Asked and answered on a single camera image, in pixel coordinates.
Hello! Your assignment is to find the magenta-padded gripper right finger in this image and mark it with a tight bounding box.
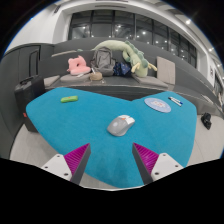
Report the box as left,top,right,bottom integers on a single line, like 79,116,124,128
132,142,184,185

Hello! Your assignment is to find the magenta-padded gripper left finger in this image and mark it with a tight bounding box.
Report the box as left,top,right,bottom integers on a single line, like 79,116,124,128
41,143,92,185

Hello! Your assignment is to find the grey computer mouse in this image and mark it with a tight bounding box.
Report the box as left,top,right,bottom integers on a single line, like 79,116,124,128
107,114,136,137

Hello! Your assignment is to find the round printed mouse pad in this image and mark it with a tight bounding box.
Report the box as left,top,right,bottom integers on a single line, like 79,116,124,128
144,97,172,114

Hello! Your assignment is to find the green eraser block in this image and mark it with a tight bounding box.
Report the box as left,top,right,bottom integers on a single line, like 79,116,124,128
60,95,79,104

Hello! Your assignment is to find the white marker with blue cap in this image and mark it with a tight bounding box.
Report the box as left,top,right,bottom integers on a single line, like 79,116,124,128
169,96,184,106

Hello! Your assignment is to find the black bag on floor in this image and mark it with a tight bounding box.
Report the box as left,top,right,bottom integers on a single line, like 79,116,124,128
200,112,213,130

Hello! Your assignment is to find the black suitcase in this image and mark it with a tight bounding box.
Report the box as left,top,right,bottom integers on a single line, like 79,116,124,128
13,74,46,133

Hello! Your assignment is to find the grey flat seat cushion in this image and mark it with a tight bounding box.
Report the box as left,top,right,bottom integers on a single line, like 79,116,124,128
43,74,61,88
59,72,93,84
131,73,169,89

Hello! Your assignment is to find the dark grey tiered bench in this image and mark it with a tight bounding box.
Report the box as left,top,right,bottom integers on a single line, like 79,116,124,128
38,36,223,118

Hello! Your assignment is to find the tan round woven hat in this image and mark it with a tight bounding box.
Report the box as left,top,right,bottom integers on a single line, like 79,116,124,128
89,71,104,82

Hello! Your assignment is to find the grey square upright cushion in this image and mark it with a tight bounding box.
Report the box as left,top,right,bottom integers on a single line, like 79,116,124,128
156,55,177,85

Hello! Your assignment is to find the pink plush cushion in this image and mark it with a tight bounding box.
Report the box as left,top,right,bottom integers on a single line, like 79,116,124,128
66,55,92,76

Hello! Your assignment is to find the dark blue patterned bag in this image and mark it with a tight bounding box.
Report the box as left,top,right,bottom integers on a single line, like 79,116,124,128
112,61,132,77

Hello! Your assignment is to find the green dragon plush toy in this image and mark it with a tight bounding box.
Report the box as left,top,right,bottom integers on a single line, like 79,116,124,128
92,39,158,78

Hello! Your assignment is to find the grey backpack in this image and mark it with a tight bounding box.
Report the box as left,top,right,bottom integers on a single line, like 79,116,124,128
90,46,116,77

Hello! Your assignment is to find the dark glass window front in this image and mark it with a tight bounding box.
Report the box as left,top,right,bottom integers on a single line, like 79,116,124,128
68,9,198,68

